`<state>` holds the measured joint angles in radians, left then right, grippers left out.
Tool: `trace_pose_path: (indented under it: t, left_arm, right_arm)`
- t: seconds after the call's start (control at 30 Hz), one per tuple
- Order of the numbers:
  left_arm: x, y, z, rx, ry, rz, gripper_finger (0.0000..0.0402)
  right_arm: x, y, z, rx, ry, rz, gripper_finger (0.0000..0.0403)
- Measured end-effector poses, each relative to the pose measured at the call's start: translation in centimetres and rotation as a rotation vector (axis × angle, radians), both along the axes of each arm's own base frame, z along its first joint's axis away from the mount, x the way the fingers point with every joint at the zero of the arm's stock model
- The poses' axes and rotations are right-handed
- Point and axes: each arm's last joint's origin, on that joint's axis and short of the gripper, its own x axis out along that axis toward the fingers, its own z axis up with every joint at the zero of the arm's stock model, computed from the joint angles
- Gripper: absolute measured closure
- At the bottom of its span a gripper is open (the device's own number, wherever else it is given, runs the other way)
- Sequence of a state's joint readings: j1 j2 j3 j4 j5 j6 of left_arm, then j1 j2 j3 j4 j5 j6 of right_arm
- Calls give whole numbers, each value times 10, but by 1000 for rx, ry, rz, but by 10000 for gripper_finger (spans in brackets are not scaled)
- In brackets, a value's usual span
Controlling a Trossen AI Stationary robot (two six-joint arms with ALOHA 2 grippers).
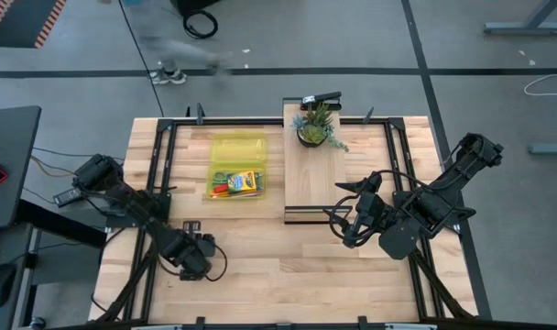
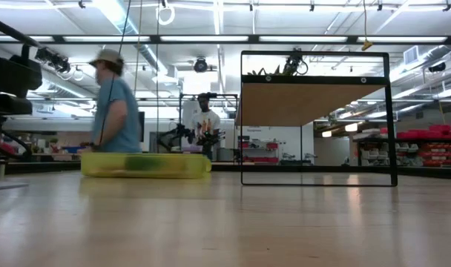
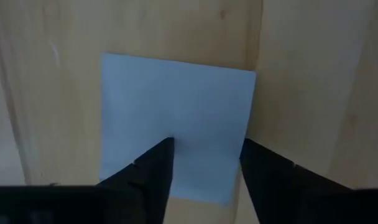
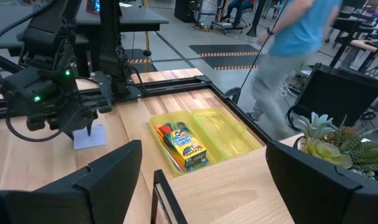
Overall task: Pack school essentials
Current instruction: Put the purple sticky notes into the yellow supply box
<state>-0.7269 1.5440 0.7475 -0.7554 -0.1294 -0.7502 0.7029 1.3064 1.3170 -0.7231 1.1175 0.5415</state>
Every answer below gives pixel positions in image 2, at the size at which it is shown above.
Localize black webcam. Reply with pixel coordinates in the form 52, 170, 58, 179
283, 47, 309, 77

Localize potted succulent plant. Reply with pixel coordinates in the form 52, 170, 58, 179
246, 65, 286, 76

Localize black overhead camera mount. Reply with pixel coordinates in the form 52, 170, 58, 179
34, 46, 73, 74

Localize white shelf red bins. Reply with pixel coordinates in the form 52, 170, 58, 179
238, 139, 280, 164

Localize yellow transparent pencil case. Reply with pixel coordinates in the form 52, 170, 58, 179
79, 151, 213, 179

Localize white hanging ring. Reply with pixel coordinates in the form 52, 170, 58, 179
155, 2, 177, 27

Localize rack with red bins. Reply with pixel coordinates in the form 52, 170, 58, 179
353, 124, 451, 168

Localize person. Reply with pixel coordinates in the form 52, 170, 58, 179
79, 47, 144, 154
191, 92, 222, 160

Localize white ceiling vent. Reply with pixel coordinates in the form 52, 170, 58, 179
402, 44, 420, 66

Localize green yellow crayon box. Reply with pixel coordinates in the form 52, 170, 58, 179
124, 154, 164, 172

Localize black rig top beam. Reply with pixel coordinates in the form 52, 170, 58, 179
0, 34, 451, 45

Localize yellow hanging hook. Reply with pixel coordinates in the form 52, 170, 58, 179
361, 0, 375, 52

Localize black background rig frame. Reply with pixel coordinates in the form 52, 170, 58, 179
178, 93, 240, 164

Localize wooden shelf riser black frame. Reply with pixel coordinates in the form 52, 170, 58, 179
240, 50, 399, 188

